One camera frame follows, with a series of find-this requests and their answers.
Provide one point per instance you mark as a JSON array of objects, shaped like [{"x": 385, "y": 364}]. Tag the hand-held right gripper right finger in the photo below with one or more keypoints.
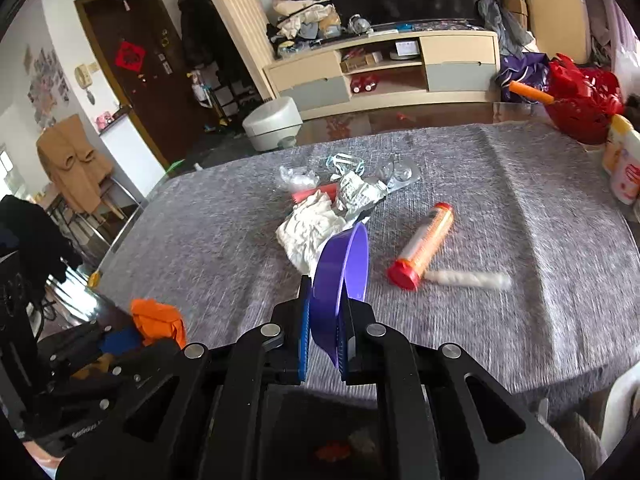
[{"x": 343, "y": 347}]

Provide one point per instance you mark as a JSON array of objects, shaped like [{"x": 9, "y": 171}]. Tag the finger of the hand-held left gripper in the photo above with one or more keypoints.
[
  {"x": 120, "y": 341},
  {"x": 135, "y": 365}
]

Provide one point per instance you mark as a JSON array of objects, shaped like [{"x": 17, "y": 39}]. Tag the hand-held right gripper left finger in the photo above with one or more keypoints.
[{"x": 303, "y": 332}]

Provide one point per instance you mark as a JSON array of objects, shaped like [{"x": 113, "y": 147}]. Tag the orange wrapper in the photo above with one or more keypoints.
[{"x": 157, "y": 320}]

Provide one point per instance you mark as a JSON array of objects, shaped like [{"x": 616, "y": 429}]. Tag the purple plastic bowl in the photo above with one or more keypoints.
[{"x": 332, "y": 280}]

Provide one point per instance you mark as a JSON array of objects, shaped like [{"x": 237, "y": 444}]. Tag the clear plastic bag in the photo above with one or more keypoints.
[{"x": 300, "y": 179}]

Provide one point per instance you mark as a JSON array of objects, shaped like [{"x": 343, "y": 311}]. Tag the white crumpled tissue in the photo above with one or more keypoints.
[{"x": 310, "y": 230}]

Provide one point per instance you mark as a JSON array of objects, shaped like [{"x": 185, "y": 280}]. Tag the orange tube with red cap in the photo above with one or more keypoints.
[{"x": 425, "y": 245}]

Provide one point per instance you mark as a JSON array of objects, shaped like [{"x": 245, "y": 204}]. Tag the black clothes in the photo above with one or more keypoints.
[{"x": 30, "y": 235}]

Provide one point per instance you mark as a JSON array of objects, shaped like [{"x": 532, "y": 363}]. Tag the red plastic stick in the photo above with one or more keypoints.
[{"x": 315, "y": 193}]

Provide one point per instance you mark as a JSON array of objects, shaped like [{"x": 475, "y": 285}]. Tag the crumpled foil wrapper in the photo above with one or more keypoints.
[{"x": 357, "y": 192}]

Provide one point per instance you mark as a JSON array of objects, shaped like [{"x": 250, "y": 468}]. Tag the brown coat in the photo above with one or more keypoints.
[{"x": 72, "y": 165}]

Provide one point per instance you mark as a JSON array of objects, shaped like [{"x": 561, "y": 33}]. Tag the clear plastic blister pack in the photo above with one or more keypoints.
[{"x": 400, "y": 172}]

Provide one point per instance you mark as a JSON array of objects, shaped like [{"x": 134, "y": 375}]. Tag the white cabinet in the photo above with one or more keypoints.
[{"x": 132, "y": 155}]

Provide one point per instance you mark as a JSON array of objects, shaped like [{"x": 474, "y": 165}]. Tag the brown door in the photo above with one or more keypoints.
[{"x": 150, "y": 105}]

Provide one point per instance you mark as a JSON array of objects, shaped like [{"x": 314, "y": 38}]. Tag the small red toy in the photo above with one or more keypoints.
[{"x": 404, "y": 117}]

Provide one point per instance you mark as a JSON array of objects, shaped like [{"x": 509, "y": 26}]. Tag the shoe rack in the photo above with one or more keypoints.
[{"x": 225, "y": 95}]

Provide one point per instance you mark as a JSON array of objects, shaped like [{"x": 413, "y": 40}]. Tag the white plastic chair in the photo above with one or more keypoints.
[{"x": 620, "y": 405}]

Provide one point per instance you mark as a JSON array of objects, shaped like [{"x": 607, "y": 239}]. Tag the red door decoration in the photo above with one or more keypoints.
[{"x": 131, "y": 58}]

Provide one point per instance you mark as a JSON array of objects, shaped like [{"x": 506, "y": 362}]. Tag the silver ornament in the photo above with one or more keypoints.
[{"x": 359, "y": 25}]

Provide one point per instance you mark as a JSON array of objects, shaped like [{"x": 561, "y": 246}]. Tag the beige television cabinet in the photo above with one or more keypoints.
[{"x": 450, "y": 50}]

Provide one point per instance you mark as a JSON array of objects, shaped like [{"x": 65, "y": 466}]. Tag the orange stick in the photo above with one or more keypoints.
[{"x": 530, "y": 91}]

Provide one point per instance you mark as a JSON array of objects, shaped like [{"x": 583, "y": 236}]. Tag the pile of clothes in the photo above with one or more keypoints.
[{"x": 305, "y": 15}]

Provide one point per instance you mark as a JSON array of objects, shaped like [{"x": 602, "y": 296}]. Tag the white radiator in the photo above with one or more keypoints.
[{"x": 240, "y": 15}]

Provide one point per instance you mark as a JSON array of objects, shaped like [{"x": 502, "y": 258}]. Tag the black hanging coat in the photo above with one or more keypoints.
[{"x": 197, "y": 25}]

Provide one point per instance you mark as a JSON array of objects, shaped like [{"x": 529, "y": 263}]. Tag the purple bag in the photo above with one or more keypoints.
[{"x": 522, "y": 67}]

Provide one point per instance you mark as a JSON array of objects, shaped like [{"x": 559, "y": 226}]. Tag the white wipes canister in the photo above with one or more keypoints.
[
  {"x": 627, "y": 170},
  {"x": 612, "y": 145}
]

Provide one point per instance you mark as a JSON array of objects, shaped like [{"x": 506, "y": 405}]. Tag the red plastic bag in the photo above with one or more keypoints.
[{"x": 580, "y": 105}]

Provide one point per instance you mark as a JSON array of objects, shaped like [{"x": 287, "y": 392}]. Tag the grey jacket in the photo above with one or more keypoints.
[{"x": 500, "y": 25}]

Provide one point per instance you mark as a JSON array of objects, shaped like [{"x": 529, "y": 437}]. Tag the cardboard box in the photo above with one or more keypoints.
[{"x": 514, "y": 0}]

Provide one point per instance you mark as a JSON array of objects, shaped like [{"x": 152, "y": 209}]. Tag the beige board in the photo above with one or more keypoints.
[{"x": 555, "y": 5}]

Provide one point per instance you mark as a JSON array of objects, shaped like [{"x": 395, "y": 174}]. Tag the wall intercom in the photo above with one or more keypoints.
[{"x": 84, "y": 77}]

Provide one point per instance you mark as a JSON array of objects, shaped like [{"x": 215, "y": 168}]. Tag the wall photos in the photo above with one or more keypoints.
[{"x": 47, "y": 85}]

